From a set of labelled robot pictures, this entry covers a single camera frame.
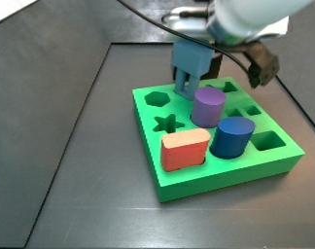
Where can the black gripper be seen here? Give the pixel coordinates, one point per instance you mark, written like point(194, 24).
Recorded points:
point(263, 64)

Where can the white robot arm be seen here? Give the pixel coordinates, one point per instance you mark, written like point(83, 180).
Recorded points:
point(235, 24)

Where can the black fixture block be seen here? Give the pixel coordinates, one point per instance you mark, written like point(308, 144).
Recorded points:
point(211, 74)

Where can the purple cylinder block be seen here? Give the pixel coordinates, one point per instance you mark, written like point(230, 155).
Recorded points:
point(209, 101)

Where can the dark blue cylinder block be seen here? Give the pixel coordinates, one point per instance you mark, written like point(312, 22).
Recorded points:
point(230, 138)

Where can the green shape sorter base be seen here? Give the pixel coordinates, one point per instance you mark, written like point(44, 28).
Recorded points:
point(270, 153)

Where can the red rounded rectangle block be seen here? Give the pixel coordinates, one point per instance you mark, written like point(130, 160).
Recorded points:
point(182, 148)

